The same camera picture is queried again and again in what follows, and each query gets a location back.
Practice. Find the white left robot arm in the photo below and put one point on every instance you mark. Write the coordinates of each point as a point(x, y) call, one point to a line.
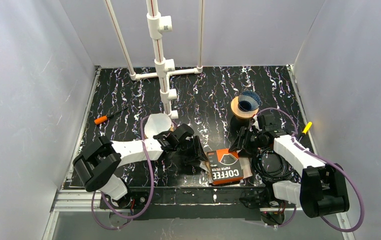
point(96, 165)

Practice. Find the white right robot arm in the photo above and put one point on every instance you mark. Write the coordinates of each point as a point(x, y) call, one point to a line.
point(288, 170)

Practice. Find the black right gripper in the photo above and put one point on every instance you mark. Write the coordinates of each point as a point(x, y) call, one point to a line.
point(243, 142)

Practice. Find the orange handled screwdriver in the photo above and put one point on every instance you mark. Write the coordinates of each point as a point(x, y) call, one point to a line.
point(105, 118)

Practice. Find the white PVC pipe stand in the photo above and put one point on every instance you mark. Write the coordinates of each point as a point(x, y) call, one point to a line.
point(164, 68)

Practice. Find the red and black carafe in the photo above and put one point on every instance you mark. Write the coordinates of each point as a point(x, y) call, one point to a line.
point(236, 123)

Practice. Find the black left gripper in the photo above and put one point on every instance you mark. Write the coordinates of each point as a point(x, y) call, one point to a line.
point(192, 147)

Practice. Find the white paper coffee filter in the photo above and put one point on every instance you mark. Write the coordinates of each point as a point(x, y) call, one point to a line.
point(156, 123)

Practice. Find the aluminium frame rail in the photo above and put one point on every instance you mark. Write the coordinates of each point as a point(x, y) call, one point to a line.
point(184, 214)

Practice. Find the orange coffee filter package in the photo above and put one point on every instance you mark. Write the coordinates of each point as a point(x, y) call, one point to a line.
point(224, 167)

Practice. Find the yellow marker pen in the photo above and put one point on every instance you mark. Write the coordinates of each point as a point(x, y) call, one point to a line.
point(307, 128)

